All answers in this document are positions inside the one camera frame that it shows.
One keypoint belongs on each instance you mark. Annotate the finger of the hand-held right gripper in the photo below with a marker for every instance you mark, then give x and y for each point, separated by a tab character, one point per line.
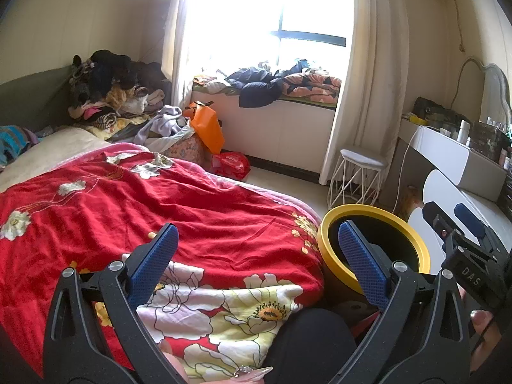
438	222
470	220

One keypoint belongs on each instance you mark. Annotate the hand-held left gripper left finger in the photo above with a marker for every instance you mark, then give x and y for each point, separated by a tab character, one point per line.
154	264

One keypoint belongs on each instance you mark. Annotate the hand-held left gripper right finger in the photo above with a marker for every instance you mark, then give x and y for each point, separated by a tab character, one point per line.
360	260

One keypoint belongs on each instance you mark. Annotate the yellow-rimmed black bin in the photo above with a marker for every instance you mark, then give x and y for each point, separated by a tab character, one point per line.
326	252

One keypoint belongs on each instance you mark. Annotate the person's right hand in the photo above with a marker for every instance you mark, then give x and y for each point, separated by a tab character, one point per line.
486	340

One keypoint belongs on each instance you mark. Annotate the person's left hand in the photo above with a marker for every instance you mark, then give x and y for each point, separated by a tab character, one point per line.
176	368

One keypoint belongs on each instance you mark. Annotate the white vanity desk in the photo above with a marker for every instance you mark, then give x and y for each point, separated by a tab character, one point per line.
448	148

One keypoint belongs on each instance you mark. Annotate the red floral blanket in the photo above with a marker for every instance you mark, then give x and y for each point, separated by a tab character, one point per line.
220	216

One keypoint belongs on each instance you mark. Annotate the white bottle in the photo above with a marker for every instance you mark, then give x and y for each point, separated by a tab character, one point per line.
463	132

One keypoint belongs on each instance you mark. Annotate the person's black trouser leg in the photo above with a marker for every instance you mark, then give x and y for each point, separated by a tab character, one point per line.
312	348

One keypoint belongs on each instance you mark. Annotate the yellow packet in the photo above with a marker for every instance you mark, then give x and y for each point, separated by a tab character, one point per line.
416	120

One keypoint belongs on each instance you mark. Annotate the black bag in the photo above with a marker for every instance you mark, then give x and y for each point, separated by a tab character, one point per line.
436	110

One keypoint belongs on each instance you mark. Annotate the floral fabric basket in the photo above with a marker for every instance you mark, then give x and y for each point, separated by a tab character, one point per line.
184	150

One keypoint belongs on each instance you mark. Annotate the silver framed mirror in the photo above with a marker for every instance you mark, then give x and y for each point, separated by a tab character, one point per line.
496	96

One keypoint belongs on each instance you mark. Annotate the red plastic bag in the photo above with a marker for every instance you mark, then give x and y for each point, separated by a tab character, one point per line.
232	164

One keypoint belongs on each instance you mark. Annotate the white window seat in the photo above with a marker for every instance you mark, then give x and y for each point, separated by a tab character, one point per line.
288	136

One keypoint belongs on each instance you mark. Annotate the orange plastic bag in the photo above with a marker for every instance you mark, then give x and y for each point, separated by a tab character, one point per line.
206	128

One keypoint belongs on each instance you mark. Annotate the wide cream curtain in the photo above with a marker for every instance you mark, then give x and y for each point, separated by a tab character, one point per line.
376	88

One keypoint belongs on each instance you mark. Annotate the lavender garment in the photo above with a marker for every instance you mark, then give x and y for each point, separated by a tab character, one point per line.
168	116

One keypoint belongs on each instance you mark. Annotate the beige bed sheet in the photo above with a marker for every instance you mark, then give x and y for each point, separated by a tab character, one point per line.
52	148

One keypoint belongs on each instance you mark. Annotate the patterned clothes pile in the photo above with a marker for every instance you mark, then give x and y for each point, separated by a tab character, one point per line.
120	108

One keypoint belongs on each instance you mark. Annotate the orange patterned quilt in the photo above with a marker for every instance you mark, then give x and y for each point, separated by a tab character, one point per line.
316	86

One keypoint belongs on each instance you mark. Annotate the teal printed cloth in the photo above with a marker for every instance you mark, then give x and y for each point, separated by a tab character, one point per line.
16	140

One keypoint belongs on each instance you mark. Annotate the pale cloth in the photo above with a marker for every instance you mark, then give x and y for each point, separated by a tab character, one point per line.
218	87

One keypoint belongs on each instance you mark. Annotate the navy padded jacket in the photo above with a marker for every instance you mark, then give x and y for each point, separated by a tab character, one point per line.
256	96

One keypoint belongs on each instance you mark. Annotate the black clothes pile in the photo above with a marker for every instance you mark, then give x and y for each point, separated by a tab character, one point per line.
108	72

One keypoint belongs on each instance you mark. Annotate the grey upholstered headboard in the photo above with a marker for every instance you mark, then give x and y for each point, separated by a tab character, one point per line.
36	96

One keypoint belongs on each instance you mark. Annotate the narrow cream curtain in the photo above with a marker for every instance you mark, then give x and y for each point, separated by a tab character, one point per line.
176	48

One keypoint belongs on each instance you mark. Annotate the window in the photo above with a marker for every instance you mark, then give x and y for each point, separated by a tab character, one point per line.
312	8

